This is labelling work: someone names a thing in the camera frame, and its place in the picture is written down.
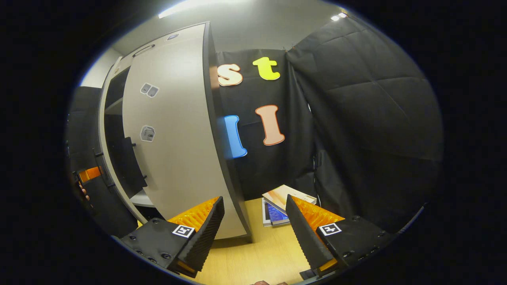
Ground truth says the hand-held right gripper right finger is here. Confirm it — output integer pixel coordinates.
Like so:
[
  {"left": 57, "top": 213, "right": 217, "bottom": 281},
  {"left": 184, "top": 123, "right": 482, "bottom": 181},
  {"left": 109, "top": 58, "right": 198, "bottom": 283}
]
[{"left": 285, "top": 194, "right": 396, "bottom": 277}]

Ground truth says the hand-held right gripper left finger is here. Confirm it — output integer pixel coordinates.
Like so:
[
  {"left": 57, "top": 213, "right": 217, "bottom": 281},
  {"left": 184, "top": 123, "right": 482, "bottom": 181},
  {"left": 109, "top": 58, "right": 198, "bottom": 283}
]
[{"left": 119, "top": 196, "right": 225, "bottom": 278}]

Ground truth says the white grey shoe cabinet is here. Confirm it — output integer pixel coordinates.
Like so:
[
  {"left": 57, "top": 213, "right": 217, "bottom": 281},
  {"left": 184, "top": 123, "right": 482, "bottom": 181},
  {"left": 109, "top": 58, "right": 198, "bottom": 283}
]
[{"left": 104, "top": 22, "right": 254, "bottom": 243}]

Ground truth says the white shoe cabinet door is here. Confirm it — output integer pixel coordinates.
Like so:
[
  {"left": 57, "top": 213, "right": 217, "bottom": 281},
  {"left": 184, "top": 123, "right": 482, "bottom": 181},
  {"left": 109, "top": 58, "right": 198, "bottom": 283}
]
[
  {"left": 108, "top": 36, "right": 251, "bottom": 240},
  {"left": 79, "top": 55, "right": 149, "bottom": 240}
]

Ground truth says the white cabinet drawer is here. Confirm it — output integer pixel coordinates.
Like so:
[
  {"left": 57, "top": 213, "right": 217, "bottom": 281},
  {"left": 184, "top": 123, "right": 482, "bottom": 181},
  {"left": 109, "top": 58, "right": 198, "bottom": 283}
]
[{"left": 115, "top": 22, "right": 207, "bottom": 74}]

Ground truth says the blue cover book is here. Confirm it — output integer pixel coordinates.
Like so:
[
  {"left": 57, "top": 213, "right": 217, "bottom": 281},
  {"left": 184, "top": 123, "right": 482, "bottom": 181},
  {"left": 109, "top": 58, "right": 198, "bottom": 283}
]
[{"left": 266, "top": 203, "right": 290, "bottom": 226}]

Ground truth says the white cover book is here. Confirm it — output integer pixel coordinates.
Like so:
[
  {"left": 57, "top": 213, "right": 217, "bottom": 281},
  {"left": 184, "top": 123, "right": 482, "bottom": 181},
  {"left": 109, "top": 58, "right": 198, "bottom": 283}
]
[{"left": 261, "top": 198, "right": 292, "bottom": 227}]

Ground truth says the cream cover book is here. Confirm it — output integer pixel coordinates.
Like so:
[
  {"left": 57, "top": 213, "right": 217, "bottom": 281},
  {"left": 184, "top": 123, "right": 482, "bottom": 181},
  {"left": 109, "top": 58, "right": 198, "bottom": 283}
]
[{"left": 262, "top": 184, "right": 317, "bottom": 216}]

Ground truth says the black backdrop cloth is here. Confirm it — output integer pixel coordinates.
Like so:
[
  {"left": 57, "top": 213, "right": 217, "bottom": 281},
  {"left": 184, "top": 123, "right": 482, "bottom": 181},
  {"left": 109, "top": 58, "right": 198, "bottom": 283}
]
[
  {"left": 216, "top": 48, "right": 317, "bottom": 200},
  {"left": 286, "top": 16, "right": 443, "bottom": 234}
]

